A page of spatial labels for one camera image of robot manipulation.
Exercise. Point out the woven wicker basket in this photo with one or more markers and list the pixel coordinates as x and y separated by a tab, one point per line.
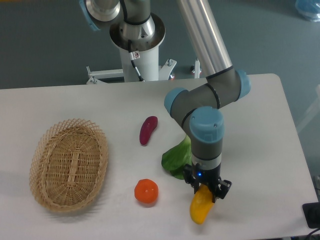
69	165

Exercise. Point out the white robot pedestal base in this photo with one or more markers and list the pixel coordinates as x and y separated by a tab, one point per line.
138	46

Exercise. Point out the orange tangerine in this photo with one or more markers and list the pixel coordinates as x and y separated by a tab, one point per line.
146	191

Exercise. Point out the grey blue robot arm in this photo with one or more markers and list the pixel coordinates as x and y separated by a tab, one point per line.
196	111

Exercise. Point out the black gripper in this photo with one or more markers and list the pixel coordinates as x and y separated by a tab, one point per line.
195	176

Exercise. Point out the green bok choy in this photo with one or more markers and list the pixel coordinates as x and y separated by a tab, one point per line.
174	160

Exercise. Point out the purple sweet potato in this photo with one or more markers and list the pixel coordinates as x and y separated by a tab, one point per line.
147	129

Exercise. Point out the black device at table edge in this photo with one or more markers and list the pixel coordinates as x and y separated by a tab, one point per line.
312	214

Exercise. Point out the yellow mango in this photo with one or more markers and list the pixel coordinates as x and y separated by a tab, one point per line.
201	204

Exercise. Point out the blue plastic bag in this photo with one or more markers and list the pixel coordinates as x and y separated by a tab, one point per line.
309	9

